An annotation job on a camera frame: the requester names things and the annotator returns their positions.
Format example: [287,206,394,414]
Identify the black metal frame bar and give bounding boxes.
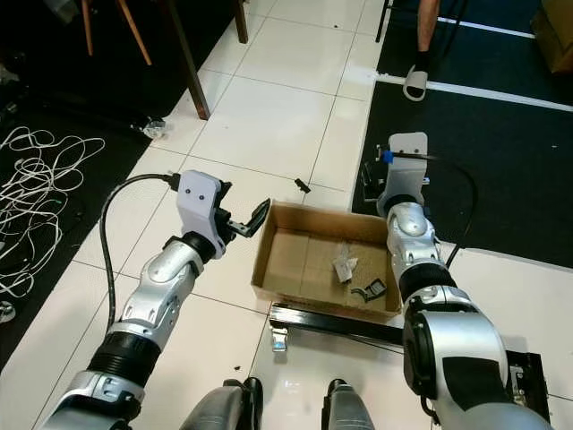
[269,301,408,352]

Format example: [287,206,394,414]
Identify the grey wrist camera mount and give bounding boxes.
[376,132,431,220]
[177,169,229,261]

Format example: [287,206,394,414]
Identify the white cable tangle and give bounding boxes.
[0,125,95,301]

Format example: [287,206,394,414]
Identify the black metal chair leg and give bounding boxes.
[374,0,395,44]

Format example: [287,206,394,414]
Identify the robot leg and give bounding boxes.
[181,377,265,430]
[322,379,377,430]

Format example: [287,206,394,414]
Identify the black plastic clip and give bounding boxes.
[352,279,388,304]

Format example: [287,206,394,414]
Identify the black floor mat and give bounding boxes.
[0,0,225,368]

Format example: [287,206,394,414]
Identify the robot left leg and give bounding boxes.
[181,377,265,430]

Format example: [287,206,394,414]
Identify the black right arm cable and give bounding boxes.
[381,149,480,270]

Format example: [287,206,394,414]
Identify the robot right leg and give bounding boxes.
[322,379,377,430]

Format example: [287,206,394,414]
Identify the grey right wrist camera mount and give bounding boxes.
[376,132,431,220]

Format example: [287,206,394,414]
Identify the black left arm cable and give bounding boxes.
[100,173,183,334]

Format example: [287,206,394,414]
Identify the person's bare leg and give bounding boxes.
[415,0,444,68]

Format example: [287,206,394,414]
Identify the wooden chair with slanted legs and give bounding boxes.
[79,0,155,67]

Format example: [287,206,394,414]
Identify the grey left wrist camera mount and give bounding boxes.
[177,169,229,261]

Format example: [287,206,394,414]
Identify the dark mat with white line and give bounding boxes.
[349,0,573,270]

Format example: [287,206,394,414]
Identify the open brown cardboard box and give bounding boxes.
[251,201,406,323]

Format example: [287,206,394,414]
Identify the grey slipper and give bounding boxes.
[402,64,431,102]

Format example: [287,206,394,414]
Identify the crumpled clear plastic trash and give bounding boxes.
[331,244,361,286]

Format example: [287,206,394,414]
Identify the dark wooden table leg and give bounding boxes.
[163,0,212,121]

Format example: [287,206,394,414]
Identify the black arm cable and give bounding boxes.
[100,173,183,334]
[381,149,480,270]

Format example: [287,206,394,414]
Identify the short dark wooden leg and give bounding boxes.
[231,0,250,45]

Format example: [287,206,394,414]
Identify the closed brown cardboard box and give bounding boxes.
[530,0,573,74]

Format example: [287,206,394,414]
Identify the black metal base plate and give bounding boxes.
[506,351,552,424]

